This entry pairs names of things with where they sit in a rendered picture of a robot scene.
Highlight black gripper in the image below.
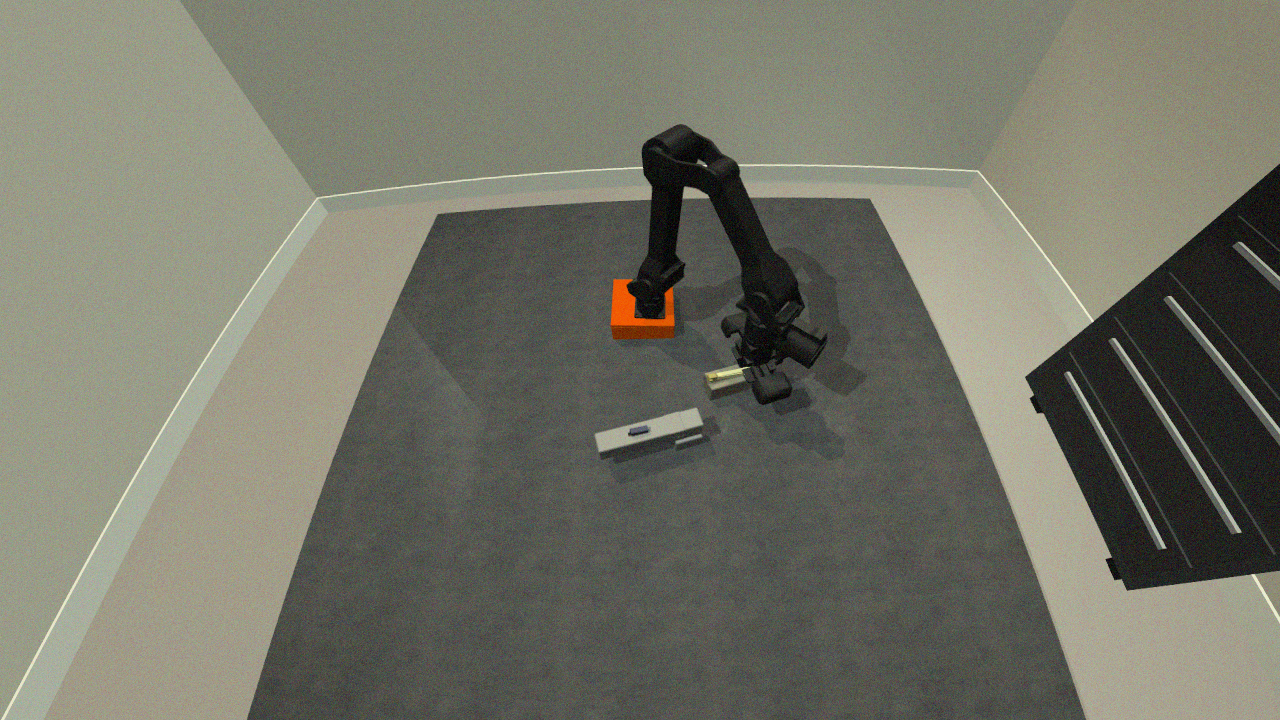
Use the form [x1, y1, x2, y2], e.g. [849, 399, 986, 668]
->
[721, 313, 792, 405]

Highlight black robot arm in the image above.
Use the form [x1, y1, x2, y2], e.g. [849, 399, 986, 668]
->
[626, 124, 827, 369]

